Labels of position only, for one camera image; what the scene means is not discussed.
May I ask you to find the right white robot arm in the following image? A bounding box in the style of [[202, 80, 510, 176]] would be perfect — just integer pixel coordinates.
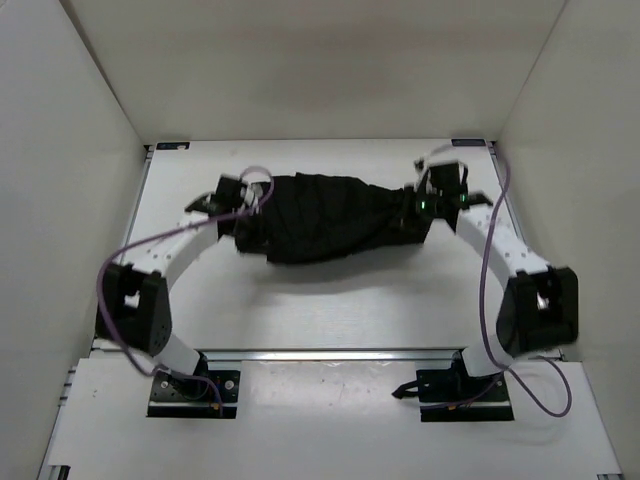
[[414, 158, 579, 401]]

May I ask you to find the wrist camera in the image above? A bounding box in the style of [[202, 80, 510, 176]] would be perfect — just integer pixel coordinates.
[[242, 182, 265, 209], [414, 156, 433, 194]]

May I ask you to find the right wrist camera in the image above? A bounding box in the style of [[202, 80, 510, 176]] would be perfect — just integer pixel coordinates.
[[414, 156, 433, 194]]

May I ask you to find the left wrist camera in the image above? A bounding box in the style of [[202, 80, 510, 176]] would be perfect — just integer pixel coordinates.
[[242, 182, 265, 209]]

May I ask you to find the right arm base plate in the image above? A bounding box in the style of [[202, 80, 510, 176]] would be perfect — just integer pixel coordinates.
[[392, 361, 515, 423]]

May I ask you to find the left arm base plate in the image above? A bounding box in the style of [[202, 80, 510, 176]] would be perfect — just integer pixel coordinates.
[[147, 369, 241, 419]]

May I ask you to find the aluminium rail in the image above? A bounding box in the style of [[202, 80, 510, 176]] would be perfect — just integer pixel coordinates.
[[203, 348, 456, 362]]

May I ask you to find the right blue label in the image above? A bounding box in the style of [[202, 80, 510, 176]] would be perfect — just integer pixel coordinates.
[[451, 138, 486, 148]]

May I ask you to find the left blue label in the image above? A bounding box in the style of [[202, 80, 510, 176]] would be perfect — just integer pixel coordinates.
[[155, 142, 190, 151]]

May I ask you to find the black skirt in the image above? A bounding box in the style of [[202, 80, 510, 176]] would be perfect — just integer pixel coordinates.
[[232, 173, 432, 265]]

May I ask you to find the blue label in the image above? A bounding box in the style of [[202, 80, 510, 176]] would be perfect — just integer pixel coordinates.
[[451, 138, 486, 148], [155, 142, 190, 151]]

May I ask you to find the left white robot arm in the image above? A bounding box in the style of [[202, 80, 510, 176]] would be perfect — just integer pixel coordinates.
[[95, 166, 275, 398]]

